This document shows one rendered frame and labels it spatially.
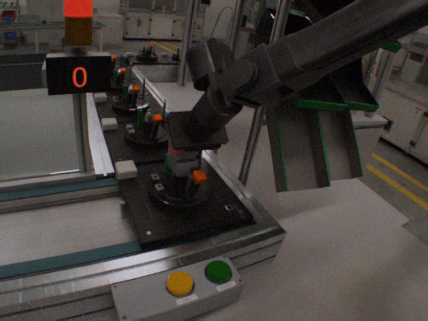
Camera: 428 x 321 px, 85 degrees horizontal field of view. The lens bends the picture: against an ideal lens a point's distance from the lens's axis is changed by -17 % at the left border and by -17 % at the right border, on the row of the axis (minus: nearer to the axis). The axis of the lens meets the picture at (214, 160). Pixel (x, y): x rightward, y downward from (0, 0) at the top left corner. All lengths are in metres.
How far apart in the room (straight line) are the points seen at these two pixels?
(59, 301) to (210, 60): 0.43
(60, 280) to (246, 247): 0.33
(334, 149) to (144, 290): 0.61
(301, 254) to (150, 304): 0.41
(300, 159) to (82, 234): 0.52
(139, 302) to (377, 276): 0.57
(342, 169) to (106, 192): 0.63
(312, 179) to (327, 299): 0.29
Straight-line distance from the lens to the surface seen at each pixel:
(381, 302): 0.73
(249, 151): 0.69
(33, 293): 0.48
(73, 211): 0.65
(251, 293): 0.60
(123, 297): 0.45
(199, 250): 0.52
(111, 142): 0.79
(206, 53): 0.42
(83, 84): 0.55
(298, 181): 0.68
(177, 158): 0.54
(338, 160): 0.81
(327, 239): 0.79
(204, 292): 0.46
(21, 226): 0.65
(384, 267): 0.82
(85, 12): 0.53
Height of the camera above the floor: 1.35
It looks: 31 degrees down
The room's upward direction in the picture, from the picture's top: 10 degrees clockwise
